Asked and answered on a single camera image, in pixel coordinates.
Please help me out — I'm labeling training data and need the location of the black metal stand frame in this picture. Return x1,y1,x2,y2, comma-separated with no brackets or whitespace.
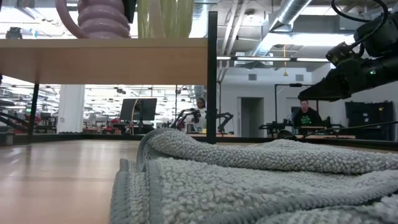
274,83,315,125

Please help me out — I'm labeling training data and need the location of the hanging yellow cord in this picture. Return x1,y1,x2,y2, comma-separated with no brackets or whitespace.
282,45,289,77

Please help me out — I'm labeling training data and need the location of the pink ribbed mug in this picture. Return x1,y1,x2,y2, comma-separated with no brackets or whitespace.
55,0,131,40

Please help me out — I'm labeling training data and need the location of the grey terry towel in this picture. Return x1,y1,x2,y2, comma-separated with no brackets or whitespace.
109,128,398,224

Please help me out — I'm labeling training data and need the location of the silver ceiling duct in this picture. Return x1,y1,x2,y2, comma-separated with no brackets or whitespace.
248,0,313,58

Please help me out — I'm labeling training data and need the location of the long black robot cable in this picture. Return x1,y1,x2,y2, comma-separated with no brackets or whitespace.
303,120,398,138

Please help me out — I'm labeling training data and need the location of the black monitor on stand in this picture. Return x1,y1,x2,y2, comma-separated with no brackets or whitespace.
119,98,158,134

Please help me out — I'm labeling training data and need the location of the black table edge rail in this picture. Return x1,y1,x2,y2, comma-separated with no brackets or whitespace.
0,133,398,152

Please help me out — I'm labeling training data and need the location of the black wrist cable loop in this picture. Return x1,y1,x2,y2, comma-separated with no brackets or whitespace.
330,0,389,47

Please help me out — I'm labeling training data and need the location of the yellow-green mug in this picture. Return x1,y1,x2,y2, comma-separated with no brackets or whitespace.
137,0,195,39

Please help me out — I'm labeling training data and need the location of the white pillar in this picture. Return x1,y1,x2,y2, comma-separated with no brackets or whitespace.
57,84,85,134

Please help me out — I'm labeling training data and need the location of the wooden shelf with black frame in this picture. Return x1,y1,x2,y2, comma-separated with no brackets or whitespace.
0,11,218,145

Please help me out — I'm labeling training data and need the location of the black cabinet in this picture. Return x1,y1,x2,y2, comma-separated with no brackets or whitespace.
344,100,395,141

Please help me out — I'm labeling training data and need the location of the person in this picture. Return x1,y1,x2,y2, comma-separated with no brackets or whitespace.
185,98,208,132
294,99,324,128

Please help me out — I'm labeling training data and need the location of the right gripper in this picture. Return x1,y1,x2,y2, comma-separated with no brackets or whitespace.
298,55,398,102

